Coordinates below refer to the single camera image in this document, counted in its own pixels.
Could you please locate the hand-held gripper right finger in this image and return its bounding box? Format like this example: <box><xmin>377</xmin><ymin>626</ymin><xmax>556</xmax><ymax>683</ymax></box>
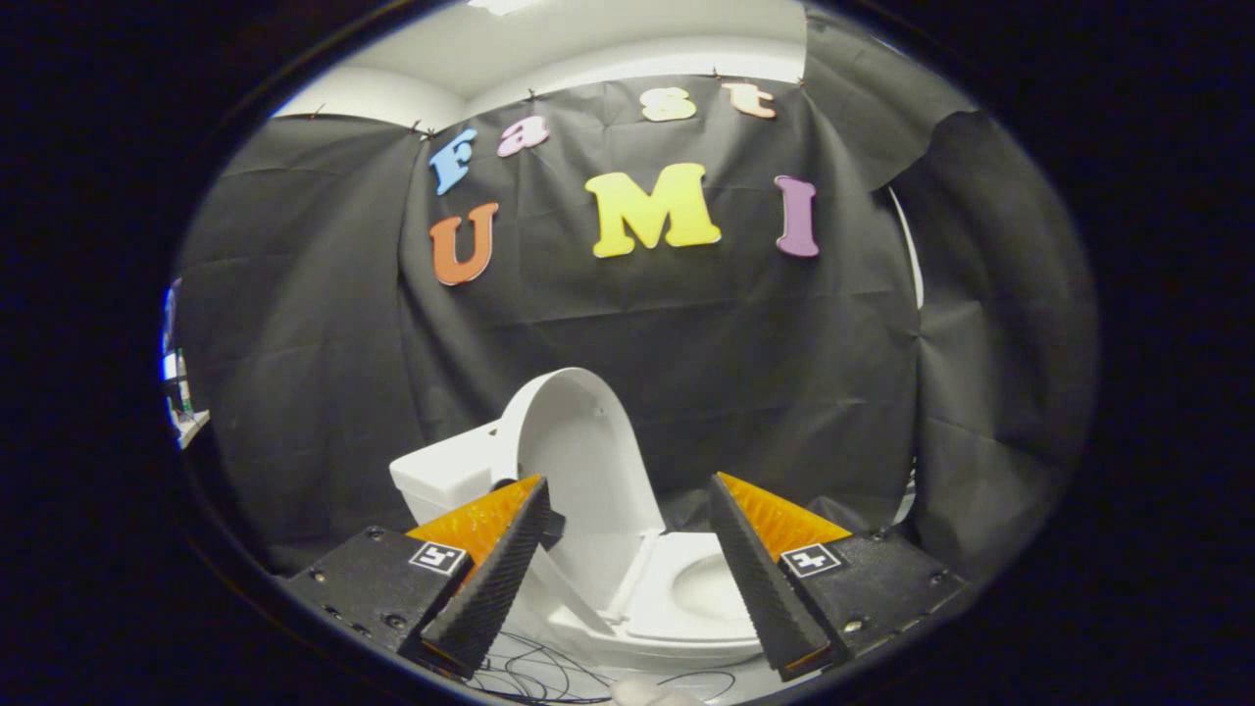
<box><xmin>707</xmin><ymin>472</ymin><xmax>974</xmax><ymax>683</ymax></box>

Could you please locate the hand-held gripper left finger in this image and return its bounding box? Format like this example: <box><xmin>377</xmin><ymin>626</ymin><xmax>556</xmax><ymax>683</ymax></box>
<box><xmin>279</xmin><ymin>476</ymin><xmax>553</xmax><ymax>680</ymax></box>

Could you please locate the white toilet lid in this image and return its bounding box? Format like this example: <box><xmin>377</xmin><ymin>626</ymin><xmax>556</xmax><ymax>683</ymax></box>
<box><xmin>495</xmin><ymin>368</ymin><xmax>670</xmax><ymax>638</ymax></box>

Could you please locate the white toilet seat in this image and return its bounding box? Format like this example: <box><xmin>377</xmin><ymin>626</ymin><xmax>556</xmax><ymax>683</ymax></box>
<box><xmin>623</xmin><ymin>529</ymin><xmax>764</xmax><ymax>645</ymax></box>

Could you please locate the white toilet with tank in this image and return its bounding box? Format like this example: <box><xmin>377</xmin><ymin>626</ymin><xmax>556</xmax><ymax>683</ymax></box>
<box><xmin>389</xmin><ymin>420</ymin><xmax>768</xmax><ymax>674</ymax></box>

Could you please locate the black backdrop cloth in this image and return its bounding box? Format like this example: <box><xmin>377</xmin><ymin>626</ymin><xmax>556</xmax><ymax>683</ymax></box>
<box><xmin>172</xmin><ymin>0</ymin><xmax>1099</xmax><ymax>591</ymax></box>

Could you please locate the thin black cable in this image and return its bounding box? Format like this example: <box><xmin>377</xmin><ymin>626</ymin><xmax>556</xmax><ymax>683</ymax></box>
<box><xmin>469</xmin><ymin>631</ymin><xmax>738</xmax><ymax>706</ymax></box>

